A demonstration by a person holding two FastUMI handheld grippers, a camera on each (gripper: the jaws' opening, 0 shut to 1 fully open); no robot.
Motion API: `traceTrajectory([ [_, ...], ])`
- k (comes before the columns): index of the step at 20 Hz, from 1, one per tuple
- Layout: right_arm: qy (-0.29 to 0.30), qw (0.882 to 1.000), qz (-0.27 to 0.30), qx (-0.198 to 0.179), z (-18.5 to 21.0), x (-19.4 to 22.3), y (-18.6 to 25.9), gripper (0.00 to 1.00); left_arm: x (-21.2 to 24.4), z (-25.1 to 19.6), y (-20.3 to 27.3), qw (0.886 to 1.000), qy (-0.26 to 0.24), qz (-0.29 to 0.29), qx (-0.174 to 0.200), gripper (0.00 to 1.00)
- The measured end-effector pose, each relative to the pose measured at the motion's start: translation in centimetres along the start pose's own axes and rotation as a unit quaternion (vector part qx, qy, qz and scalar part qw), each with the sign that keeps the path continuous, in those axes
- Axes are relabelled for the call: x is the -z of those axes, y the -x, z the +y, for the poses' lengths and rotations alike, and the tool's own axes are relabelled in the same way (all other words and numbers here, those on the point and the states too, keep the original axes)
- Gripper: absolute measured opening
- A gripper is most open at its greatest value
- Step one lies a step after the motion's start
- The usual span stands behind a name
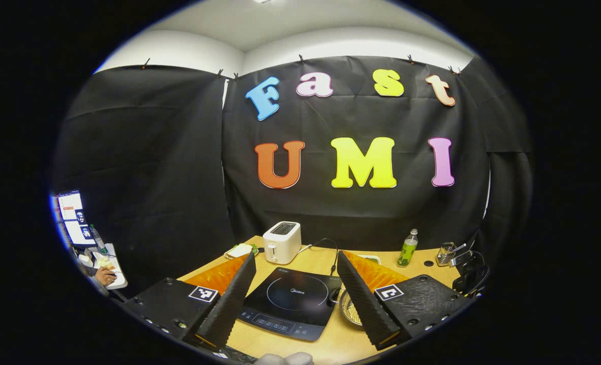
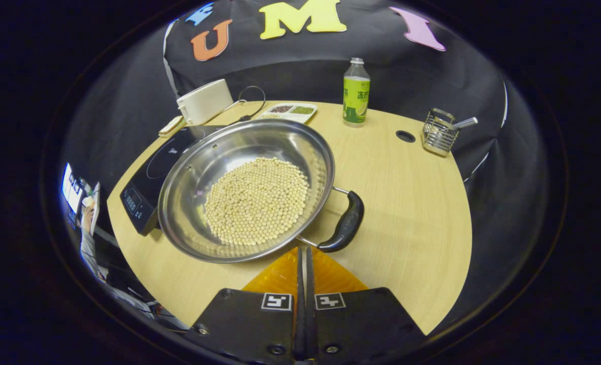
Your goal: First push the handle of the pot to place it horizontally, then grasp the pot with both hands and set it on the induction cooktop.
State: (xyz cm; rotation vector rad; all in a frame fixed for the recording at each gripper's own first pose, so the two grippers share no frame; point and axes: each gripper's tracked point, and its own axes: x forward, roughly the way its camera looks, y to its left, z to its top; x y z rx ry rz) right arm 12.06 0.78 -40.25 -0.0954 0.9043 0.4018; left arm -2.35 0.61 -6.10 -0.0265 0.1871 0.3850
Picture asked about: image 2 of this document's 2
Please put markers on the pile of soybeans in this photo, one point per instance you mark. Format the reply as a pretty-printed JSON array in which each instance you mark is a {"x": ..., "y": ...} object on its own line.
[{"x": 255, "y": 203}]

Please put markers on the toy sandwich on tray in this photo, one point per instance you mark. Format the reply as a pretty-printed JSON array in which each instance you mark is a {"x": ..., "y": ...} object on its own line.
[{"x": 171, "y": 126}]

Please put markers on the stainless steel pot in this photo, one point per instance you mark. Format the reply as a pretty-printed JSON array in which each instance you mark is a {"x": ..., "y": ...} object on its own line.
[{"x": 239, "y": 147}]

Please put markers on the black induction cooktop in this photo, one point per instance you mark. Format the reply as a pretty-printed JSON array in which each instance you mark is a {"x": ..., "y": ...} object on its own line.
[{"x": 168, "y": 152}]

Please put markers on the green label drink bottle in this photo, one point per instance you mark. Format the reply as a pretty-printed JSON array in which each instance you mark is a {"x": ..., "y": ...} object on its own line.
[{"x": 356, "y": 101}]

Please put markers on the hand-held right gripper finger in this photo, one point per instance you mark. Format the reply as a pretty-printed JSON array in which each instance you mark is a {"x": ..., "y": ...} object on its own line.
[
  {"x": 310, "y": 304},
  {"x": 299, "y": 304}
]

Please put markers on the white divided bean dish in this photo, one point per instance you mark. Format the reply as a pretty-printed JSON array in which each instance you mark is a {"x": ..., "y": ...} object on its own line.
[{"x": 288, "y": 116}]

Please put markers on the metal spoon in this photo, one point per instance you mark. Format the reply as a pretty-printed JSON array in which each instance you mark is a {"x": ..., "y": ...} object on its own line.
[{"x": 465, "y": 122}]

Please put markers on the lit computer screen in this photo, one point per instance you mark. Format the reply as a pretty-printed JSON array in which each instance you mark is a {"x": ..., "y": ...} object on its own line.
[{"x": 71, "y": 190}]

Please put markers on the white toaster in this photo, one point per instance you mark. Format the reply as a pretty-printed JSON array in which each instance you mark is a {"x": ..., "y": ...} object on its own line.
[{"x": 204, "y": 101}]

